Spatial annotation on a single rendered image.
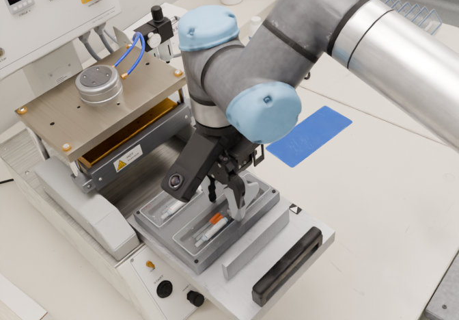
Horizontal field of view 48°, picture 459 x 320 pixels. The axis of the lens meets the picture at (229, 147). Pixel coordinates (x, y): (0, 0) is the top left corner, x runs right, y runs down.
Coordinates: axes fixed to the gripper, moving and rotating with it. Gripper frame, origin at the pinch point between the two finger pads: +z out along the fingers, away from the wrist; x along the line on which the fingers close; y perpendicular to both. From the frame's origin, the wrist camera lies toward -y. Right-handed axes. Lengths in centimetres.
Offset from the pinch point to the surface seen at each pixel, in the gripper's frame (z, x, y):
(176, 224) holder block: 1.7, 4.7, -6.6
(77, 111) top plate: -9.9, 29.5, -6.1
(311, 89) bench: 25, 27, 60
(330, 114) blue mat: 25, 16, 54
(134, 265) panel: 10.4, 9.8, -14.2
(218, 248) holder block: 2.0, -3.9, -5.1
